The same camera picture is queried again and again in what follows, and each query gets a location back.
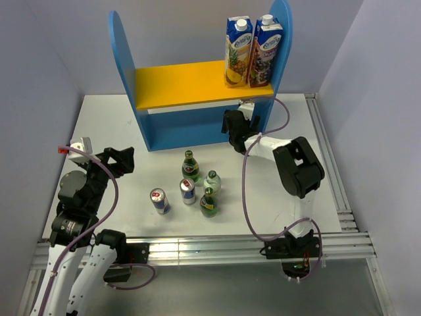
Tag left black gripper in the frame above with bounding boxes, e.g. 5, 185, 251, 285
78, 146, 134, 212

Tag energy drink can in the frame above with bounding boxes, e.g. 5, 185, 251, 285
149, 188, 170, 215
180, 178, 196, 205

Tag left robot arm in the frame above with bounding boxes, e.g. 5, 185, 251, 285
31, 145, 134, 315

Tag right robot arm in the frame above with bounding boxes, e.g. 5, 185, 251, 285
222, 110, 325, 257

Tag blue and yellow shelf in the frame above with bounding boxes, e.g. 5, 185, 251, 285
108, 1, 293, 151

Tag clear glass bottle centre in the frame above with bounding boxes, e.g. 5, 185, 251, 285
203, 170, 222, 195

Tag green glass bottle rear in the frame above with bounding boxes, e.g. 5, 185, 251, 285
182, 150, 200, 182

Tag green glass bottle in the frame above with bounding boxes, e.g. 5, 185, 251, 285
182, 150, 200, 182
199, 187, 218, 218

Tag green glass bottle front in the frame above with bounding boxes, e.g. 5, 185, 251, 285
199, 187, 218, 218

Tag pineapple juice carton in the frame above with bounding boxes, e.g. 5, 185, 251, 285
224, 16, 253, 88

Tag berry juice carton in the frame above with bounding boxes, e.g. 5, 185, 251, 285
247, 14, 284, 88

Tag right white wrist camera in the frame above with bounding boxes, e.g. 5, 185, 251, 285
238, 100, 255, 120

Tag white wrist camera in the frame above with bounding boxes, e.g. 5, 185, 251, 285
58, 137, 93, 164
238, 100, 255, 120

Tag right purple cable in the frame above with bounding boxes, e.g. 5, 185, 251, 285
241, 97, 325, 280

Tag purple cable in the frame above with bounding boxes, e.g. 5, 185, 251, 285
241, 97, 325, 280
34, 144, 156, 316

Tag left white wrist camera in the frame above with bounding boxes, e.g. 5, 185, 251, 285
58, 137, 93, 164

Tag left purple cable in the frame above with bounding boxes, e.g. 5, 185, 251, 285
34, 144, 156, 316

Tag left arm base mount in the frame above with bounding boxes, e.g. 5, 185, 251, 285
103, 243, 149, 284

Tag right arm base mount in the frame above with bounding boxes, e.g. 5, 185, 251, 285
259, 229, 321, 278

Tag aluminium rail frame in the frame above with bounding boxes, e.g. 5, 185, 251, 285
16, 93, 395, 316

